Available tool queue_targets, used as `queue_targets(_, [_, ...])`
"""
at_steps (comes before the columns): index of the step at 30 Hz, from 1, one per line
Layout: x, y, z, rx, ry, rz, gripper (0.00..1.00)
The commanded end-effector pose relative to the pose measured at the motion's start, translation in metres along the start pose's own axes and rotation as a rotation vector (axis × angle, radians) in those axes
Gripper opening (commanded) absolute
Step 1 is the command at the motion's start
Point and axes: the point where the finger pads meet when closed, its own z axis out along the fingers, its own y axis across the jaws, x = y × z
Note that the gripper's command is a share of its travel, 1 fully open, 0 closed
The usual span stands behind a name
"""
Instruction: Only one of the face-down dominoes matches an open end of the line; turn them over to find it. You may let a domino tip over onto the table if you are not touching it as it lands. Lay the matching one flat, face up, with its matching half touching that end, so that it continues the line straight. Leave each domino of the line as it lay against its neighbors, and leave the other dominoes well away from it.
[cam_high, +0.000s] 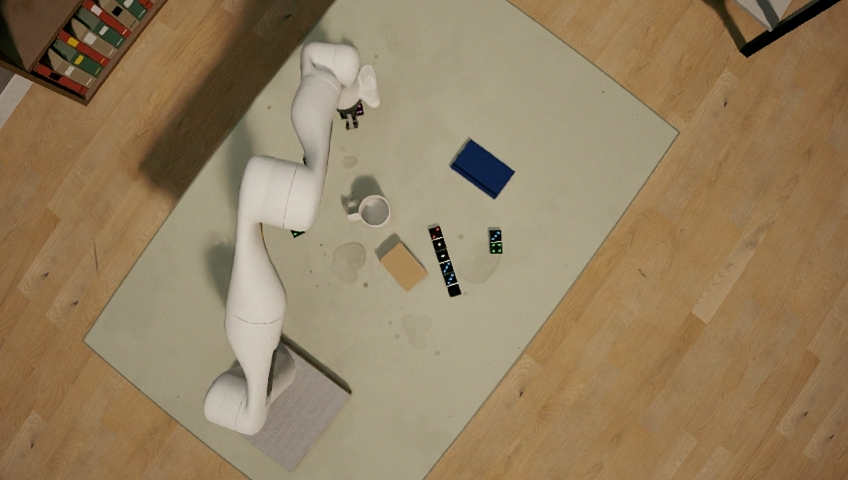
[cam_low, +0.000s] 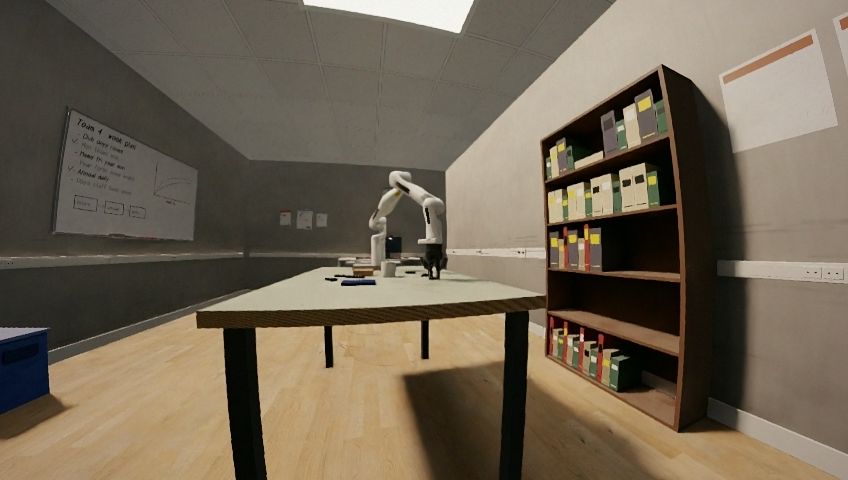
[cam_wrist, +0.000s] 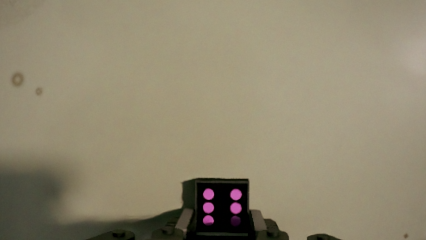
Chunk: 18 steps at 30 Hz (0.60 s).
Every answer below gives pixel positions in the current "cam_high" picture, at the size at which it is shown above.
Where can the dark blue rectangular block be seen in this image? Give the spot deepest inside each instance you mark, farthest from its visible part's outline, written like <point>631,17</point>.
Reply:
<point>482,169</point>

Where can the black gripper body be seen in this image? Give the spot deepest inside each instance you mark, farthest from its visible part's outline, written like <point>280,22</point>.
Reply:
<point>349,110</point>

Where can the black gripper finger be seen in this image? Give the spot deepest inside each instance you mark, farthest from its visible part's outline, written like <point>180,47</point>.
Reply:
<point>352,122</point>

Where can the white mug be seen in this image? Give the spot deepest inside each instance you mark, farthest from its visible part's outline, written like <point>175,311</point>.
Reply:
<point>374,211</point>

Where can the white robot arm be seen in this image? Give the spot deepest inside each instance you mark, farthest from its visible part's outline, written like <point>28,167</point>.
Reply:
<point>284,194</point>

